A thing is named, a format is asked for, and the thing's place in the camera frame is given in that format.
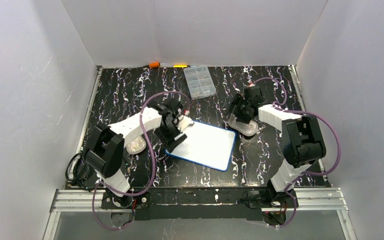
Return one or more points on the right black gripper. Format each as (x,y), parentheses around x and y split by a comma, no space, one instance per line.
(239,116)

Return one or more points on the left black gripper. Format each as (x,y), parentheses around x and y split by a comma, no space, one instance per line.
(173,139)

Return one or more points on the silver mesh eraser pad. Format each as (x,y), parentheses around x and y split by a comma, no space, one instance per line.
(136,146)
(246,129)

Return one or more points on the blue framed whiteboard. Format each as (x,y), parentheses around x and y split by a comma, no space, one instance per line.
(206,145)

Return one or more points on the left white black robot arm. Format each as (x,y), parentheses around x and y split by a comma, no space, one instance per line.
(105,147)

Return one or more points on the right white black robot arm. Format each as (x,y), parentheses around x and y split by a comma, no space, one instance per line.
(302,142)

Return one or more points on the clear plastic screw box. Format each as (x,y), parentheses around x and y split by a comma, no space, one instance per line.
(199,82)

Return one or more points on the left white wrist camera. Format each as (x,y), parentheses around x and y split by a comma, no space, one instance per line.
(184,122)

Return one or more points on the yellow handled tool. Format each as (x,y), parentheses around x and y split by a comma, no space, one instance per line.
(180,66)

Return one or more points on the orange handled tool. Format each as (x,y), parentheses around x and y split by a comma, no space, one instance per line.
(154,65)

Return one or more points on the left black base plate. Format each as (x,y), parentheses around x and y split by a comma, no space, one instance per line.
(111,201)

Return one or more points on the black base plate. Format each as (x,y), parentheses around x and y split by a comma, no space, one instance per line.
(264,198)
(111,201)

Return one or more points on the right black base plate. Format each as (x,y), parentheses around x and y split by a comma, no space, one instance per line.
(264,198)

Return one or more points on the aluminium rail frame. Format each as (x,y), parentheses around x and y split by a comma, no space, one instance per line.
(204,203)

